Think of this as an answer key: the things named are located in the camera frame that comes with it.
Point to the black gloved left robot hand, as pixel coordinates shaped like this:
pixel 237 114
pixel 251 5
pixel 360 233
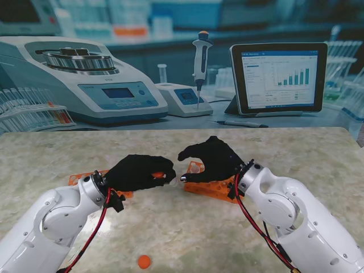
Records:
pixel 133 173

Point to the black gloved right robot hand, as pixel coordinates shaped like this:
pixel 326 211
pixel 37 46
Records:
pixel 219 162

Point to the orange tube cap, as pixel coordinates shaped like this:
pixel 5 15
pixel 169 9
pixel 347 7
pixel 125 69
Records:
pixel 144 261
pixel 158 174

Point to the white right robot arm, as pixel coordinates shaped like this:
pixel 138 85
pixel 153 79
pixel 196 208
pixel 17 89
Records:
pixel 298 210

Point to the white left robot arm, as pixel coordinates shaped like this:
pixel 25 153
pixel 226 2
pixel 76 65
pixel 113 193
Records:
pixel 51 224

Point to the empty orange test tube rack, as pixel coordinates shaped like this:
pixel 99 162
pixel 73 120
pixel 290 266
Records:
pixel 76 179

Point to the printed laboratory backdrop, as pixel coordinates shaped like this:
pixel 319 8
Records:
pixel 170 57

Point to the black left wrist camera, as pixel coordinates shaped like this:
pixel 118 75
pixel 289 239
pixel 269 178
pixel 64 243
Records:
pixel 117 200

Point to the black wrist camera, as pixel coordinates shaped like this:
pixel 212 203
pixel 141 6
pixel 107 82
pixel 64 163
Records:
pixel 233 191
pixel 117 200

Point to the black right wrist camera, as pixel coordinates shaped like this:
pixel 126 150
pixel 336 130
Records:
pixel 233 191

